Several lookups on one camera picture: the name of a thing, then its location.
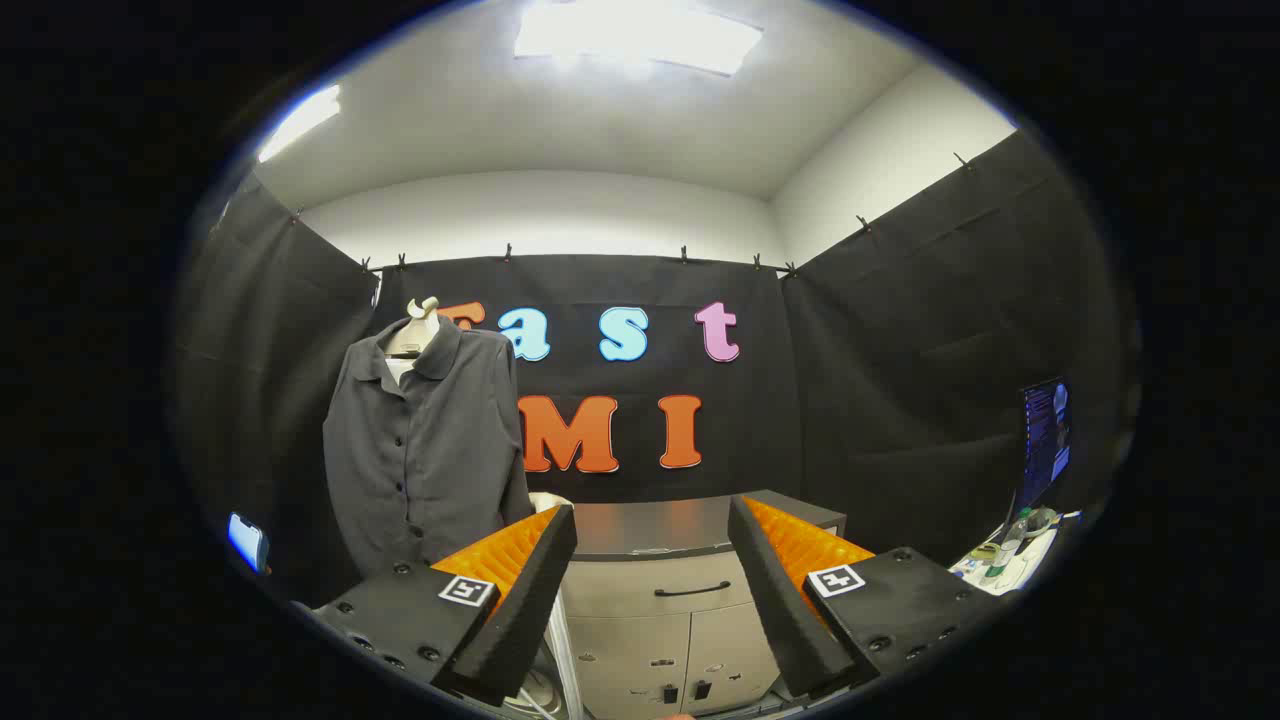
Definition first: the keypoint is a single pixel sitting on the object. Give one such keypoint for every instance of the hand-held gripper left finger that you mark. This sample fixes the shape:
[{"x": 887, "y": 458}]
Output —
[{"x": 530, "y": 610}]

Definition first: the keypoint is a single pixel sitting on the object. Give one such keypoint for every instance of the beige clothes hanger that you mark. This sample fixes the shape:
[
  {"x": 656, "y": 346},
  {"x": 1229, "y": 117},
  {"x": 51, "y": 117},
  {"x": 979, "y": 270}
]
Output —
[{"x": 420, "y": 330}]

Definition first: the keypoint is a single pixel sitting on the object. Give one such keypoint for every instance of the cluttered white side desk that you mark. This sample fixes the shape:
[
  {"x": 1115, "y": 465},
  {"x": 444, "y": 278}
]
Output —
[{"x": 1030, "y": 565}]

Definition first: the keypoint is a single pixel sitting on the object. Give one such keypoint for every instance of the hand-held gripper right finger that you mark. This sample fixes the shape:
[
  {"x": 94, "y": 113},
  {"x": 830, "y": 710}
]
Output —
[{"x": 775, "y": 600}]

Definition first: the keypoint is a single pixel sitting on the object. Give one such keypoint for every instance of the smartphone with lit screen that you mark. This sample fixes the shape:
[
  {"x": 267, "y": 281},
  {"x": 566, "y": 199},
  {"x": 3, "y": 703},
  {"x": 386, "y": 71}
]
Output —
[{"x": 246, "y": 540}]

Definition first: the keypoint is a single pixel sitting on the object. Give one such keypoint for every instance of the computer monitor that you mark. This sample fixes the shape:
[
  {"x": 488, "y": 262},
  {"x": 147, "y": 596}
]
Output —
[{"x": 1045, "y": 440}]

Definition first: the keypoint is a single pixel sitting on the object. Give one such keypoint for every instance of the white garment steamer head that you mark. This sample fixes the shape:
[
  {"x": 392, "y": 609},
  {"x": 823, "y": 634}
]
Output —
[{"x": 548, "y": 501}]

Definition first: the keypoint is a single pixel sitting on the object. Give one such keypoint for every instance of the black backdrop cloth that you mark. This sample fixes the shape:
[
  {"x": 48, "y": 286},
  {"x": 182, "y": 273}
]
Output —
[{"x": 900, "y": 400}]

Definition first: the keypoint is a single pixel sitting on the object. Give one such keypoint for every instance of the dark grey button shirt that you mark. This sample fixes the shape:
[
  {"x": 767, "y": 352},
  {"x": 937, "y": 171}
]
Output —
[{"x": 430, "y": 450}]

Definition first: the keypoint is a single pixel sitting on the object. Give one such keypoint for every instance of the beige cabinet with grey top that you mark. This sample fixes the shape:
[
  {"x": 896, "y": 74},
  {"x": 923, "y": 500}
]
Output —
[{"x": 650, "y": 600}]

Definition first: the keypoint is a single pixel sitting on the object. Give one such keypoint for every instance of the row of black clips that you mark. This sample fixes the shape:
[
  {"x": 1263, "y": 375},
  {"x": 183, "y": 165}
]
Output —
[{"x": 508, "y": 252}]

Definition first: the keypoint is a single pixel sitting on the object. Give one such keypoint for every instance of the narrow ceiling light strip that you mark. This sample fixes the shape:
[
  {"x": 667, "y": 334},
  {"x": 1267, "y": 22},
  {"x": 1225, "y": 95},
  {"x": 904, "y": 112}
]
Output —
[{"x": 300, "y": 122}]

